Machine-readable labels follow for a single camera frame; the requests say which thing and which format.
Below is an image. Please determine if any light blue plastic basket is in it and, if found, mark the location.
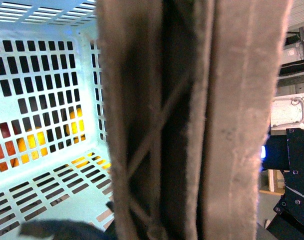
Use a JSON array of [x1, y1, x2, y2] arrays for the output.
[[0, 0, 114, 240]]

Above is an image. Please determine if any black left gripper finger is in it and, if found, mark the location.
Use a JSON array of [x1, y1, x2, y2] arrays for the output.
[[18, 219, 112, 240]]

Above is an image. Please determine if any white appliance box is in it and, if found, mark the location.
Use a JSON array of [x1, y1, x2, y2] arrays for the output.
[[271, 93, 304, 135]]

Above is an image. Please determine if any brown basket handle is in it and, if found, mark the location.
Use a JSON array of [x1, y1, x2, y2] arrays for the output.
[[96, 0, 293, 240]]

